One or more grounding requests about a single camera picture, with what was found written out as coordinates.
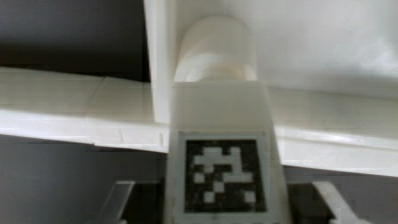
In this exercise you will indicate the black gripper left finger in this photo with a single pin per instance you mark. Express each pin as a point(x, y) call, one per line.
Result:
point(133, 204)

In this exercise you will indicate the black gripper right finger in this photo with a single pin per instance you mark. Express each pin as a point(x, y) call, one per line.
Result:
point(318, 205)

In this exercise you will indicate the white square table top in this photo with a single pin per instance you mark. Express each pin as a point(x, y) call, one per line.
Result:
point(309, 44)

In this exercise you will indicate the white U-shaped obstacle fence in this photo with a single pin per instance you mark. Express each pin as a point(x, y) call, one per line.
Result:
point(335, 129)

